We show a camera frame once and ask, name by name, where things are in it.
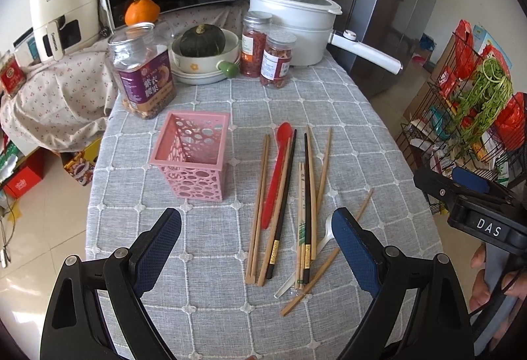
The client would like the red label spice jar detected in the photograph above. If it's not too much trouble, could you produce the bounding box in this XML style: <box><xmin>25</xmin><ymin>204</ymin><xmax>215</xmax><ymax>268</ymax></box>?
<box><xmin>1</xmin><ymin>51</ymin><xmax>26</xmax><ymax>97</ymax></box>

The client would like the white cooking pot with handle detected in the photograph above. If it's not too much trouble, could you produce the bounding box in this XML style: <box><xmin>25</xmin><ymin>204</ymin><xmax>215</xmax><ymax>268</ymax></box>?
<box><xmin>249</xmin><ymin>0</ymin><xmax>403</xmax><ymax>75</ymax></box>

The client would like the red box on floor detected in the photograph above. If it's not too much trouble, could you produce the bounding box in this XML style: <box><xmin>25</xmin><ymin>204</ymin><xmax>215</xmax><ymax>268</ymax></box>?
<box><xmin>3</xmin><ymin>149</ymin><xmax>45</xmax><ymax>199</ymax></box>

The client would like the wooden chopstick slanted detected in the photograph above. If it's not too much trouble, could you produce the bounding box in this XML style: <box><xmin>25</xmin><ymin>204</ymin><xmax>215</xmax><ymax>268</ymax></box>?
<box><xmin>317</xmin><ymin>127</ymin><xmax>332</xmax><ymax>214</ymax></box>

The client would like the red plastic spoon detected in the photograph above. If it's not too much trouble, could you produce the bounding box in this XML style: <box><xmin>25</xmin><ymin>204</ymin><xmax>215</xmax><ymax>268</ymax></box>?
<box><xmin>262</xmin><ymin>122</ymin><xmax>293</xmax><ymax>229</ymax></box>

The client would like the black wire rack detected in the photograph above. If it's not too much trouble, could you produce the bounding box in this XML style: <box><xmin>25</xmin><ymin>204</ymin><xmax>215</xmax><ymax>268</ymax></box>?
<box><xmin>397</xmin><ymin>33</ymin><xmax>526</xmax><ymax>198</ymax></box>

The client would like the grey refrigerator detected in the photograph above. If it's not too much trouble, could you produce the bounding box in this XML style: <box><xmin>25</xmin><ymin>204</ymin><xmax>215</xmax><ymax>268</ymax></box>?
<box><xmin>263</xmin><ymin>0</ymin><xmax>453</xmax><ymax>100</ymax></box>

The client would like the person's right hand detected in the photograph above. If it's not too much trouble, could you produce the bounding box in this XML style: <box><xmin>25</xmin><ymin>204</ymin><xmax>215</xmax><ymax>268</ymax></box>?
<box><xmin>468</xmin><ymin>243</ymin><xmax>527</xmax><ymax>352</ymax></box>

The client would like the large clear nut jar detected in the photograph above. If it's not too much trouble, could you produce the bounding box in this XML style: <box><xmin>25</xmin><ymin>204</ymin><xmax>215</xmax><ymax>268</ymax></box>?
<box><xmin>108</xmin><ymin>22</ymin><xmax>176</xmax><ymax>119</ymax></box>

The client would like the dark green pumpkin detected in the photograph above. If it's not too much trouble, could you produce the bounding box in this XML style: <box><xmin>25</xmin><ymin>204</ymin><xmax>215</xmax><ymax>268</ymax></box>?
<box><xmin>180</xmin><ymin>24</ymin><xmax>226</xmax><ymax>57</ymax></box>

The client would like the small jar red goji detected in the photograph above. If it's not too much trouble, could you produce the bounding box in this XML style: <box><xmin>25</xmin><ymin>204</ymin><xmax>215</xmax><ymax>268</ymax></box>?
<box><xmin>240</xmin><ymin>11</ymin><xmax>272</xmax><ymax>77</ymax></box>

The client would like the orange tangerine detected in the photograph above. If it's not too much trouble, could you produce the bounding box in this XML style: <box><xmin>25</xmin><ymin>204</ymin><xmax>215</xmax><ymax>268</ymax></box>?
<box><xmin>124</xmin><ymin>0</ymin><xmax>161</xmax><ymax>26</ymax></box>

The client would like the white plate under bowl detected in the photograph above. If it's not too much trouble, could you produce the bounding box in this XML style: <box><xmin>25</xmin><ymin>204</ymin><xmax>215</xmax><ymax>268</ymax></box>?
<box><xmin>172</xmin><ymin>61</ymin><xmax>240</xmax><ymax>86</ymax></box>

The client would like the pink perforated utensil basket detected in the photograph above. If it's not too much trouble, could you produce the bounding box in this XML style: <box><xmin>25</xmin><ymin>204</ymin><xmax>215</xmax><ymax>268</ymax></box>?
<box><xmin>149</xmin><ymin>111</ymin><xmax>230</xmax><ymax>202</ymax></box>

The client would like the grey checked tablecloth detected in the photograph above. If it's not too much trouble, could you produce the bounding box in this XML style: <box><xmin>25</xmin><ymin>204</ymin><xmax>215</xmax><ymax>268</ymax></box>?
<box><xmin>85</xmin><ymin>50</ymin><xmax>444</xmax><ymax>360</ymax></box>

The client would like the yellow printed cardboard box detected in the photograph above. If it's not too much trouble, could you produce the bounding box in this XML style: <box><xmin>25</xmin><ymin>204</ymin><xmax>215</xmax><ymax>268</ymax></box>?
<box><xmin>60</xmin><ymin>137</ymin><xmax>102</xmax><ymax>186</ymax></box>

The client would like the long wooden chopstick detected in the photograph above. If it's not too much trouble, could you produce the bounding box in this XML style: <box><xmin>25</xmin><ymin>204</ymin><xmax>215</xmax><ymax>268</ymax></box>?
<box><xmin>306</xmin><ymin>126</ymin><xmax>317</xmax><ymax>262</ymax></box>

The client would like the small jar dried fruit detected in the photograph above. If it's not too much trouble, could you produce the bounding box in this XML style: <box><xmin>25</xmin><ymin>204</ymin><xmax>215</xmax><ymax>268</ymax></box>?
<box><xmin>260</xmin><ymin>28</ymin><xmax>296</xmax><ymax>88</ymax></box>

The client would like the cream bowl green handle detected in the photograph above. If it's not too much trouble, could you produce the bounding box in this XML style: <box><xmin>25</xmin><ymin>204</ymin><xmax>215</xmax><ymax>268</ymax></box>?
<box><xmin>170</xmin><ymin>28</ymin><xmax>240</xmax><ymax>74</ymax></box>

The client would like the cream air fryer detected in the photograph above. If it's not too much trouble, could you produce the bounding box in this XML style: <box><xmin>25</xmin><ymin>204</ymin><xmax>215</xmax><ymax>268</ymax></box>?
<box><xmin>29</xmin><ymin>0</ymin><xmax>99</xmax><ymax>62</ymax></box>

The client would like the floral pink cloth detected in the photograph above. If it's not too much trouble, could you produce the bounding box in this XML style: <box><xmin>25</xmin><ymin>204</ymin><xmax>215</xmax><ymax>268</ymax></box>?
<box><xmin>0</xmin><ymin>2</ymin><xmax>250</xmax><ymax>153</ymax></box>

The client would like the green vegetables bunch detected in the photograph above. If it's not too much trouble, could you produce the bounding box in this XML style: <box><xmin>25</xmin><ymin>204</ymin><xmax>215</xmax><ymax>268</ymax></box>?
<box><xmin>449</xmin><ymin>56</ymin><xmax>513</xmax><ymax>145</ymax></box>

